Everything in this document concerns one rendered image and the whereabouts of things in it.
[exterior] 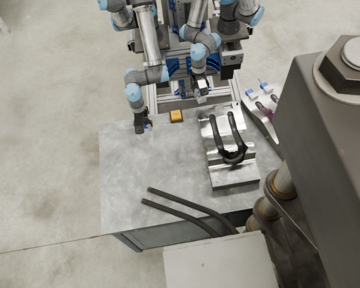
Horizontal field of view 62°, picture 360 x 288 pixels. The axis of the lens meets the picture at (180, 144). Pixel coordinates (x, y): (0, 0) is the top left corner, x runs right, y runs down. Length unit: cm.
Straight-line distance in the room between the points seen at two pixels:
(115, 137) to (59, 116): 140
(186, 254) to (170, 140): 101
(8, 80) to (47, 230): 182
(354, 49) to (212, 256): 65
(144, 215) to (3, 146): 200
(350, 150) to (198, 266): 58
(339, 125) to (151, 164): 140
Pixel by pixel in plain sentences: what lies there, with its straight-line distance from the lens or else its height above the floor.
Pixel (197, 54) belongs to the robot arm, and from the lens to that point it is 153.
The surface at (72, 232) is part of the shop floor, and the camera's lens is 265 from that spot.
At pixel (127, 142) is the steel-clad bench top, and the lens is 186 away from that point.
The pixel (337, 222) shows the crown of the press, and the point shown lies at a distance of 50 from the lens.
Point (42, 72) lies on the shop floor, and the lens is 370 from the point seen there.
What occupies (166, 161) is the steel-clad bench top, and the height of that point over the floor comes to 80.
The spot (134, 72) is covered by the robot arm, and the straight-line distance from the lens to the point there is 151.
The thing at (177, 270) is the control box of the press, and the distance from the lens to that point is 91.
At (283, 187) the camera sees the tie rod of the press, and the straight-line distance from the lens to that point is 86.
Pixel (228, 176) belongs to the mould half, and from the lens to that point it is 164.
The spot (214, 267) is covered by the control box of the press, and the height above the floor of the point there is 147.
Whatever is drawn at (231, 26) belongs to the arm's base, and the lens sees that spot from 198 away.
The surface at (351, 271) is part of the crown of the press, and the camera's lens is 51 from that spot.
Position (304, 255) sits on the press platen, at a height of 129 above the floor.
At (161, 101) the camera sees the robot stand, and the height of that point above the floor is 23.
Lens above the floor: 237
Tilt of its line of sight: 61 degrees down
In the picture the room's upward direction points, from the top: 10 degrees counter-clockwise
